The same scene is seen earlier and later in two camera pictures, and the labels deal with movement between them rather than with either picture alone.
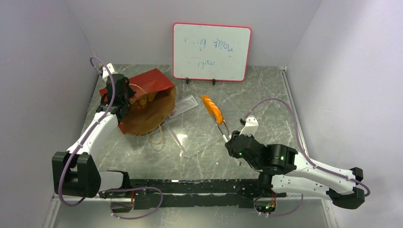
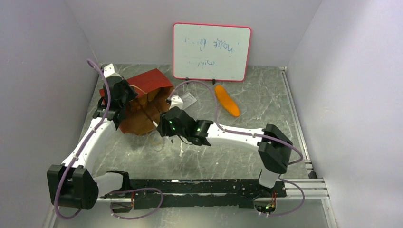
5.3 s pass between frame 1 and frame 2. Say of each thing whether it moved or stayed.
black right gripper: moved
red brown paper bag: stayed
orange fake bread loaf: moved
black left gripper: stayed
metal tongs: moved
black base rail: stayed
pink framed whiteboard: stayed
